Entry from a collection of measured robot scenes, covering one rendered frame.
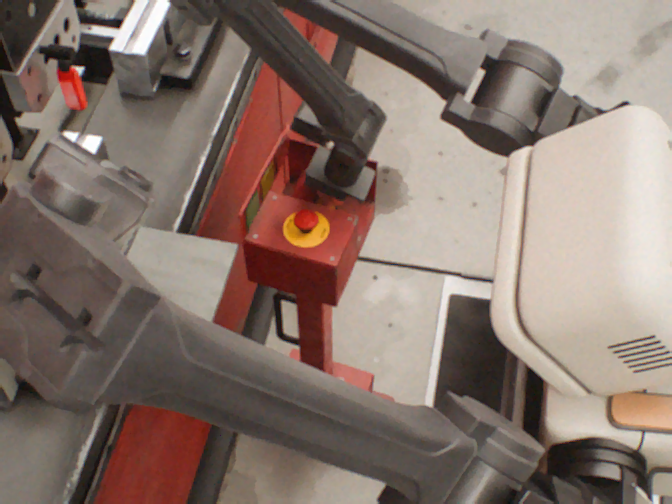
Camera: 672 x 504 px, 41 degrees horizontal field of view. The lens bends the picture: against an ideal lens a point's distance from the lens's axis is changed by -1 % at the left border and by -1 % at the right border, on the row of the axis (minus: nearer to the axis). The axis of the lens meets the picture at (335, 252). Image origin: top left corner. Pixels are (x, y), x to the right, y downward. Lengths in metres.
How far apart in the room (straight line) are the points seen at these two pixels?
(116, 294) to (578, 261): 0.38
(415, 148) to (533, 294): 1.90
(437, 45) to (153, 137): 0.62
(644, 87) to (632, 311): 2.25
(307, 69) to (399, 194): 1.34
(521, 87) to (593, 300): 0.33
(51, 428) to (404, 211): 1.46
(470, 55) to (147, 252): 0.47
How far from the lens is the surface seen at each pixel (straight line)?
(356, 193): 1.44
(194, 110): 1.49
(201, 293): 1.11
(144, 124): 1.48
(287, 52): 1.15
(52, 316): 0.50
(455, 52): 0.96
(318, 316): 1.68
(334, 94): 1.23
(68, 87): 1.12
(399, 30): 0.96
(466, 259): 2.38
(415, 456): 0.64
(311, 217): 1.41
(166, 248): 1.16
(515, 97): 0.95
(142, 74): 1.49
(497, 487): 0.71
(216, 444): 2.06
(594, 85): 2.88
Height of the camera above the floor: 1.93
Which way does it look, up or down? 55 degrees down
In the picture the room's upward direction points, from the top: straight up
